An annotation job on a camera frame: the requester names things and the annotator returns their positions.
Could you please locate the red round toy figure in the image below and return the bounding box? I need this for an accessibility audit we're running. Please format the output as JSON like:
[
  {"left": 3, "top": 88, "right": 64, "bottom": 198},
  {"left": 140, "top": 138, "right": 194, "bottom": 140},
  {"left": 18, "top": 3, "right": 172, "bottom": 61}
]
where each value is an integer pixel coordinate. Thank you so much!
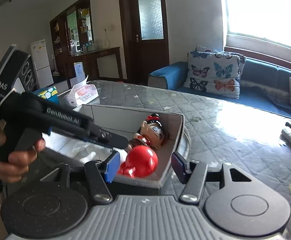
[{"left": 117, "top": 145, "right": 158, "bottom": 178}]

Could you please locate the dark-haired doll figurine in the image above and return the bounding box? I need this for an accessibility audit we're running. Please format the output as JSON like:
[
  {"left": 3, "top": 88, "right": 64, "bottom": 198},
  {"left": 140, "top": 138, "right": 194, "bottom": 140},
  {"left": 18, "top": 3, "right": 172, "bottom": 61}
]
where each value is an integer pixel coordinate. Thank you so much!
[{"left": 127, "top": 113, "right": 169, "bottom": 151}]

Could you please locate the white plush rabbit toy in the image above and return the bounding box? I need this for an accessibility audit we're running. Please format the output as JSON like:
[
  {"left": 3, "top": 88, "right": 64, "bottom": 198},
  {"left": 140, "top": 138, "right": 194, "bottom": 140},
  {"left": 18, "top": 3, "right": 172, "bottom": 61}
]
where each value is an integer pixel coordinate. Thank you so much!
[{"left": 72, "top": 141, "right": 128, "bottom": 164}]

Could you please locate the dark cardboard shoe box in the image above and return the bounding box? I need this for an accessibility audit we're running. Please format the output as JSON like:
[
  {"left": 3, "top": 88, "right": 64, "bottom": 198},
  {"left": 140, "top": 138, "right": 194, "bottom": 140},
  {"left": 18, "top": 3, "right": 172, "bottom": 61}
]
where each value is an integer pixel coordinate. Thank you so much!
[{"left": 41, "top": 105, "right": 189, "bottom": 195}]

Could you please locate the blue spotted tissue box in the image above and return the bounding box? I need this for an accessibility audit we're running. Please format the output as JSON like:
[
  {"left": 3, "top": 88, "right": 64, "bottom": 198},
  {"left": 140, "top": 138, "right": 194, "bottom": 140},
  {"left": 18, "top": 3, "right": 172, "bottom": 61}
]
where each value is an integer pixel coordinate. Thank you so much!
[{"left": 33, "top": 86, "right": 59, "bottom": 104}]

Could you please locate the white pink tissue pack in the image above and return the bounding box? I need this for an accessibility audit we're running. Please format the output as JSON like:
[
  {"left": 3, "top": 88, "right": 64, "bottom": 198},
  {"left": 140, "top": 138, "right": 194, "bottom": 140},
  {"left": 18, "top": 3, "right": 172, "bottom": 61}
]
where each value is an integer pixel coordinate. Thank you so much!
[{"left": 65, "top": 76, "right": 99, "bottom": 108}]

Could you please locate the white refrigerator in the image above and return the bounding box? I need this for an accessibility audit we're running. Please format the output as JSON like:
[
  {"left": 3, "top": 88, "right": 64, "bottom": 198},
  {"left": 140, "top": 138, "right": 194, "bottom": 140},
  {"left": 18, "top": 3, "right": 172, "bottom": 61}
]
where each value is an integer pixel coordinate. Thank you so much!
[{"left": 30, "top": 40, "right": 53, "bottom": 88}]

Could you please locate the dark wooden cabinet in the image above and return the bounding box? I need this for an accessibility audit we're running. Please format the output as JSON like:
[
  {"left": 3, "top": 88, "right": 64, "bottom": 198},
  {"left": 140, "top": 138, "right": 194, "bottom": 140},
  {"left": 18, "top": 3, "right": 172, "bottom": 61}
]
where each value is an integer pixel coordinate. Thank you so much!
[{"left": 50, "top": 0, "right": 123, "bottom": 83}]

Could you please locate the butterfly print cushion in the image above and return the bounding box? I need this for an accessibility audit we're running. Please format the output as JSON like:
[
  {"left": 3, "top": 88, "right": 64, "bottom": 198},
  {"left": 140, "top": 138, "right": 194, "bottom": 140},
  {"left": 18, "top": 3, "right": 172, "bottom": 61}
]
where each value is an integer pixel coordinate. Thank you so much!
[{"left": 183, "top": 50, "right": 246, "bottom": 99}]

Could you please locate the blue sofa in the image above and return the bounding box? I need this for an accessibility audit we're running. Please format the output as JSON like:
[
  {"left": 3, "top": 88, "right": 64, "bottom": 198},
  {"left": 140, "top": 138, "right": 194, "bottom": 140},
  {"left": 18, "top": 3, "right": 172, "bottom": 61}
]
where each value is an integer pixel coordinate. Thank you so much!
[{"left": 148, "top": 51, "right": 291, "bottom": 118}]

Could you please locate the dark wooden door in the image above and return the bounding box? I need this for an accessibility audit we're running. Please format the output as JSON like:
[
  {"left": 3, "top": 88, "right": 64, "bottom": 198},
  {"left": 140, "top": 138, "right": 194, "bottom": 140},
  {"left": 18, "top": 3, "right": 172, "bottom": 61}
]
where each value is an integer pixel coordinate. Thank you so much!
[{"left": 119, "top": 0, "right": 169, "bottom": 85}]

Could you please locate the window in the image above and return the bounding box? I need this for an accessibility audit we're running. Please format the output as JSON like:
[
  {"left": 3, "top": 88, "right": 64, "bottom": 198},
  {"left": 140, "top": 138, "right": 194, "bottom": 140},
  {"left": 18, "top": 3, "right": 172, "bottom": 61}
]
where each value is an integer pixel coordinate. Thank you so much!
[{"left": 225, "top": 0, "right": 291, "bottom": 48}]

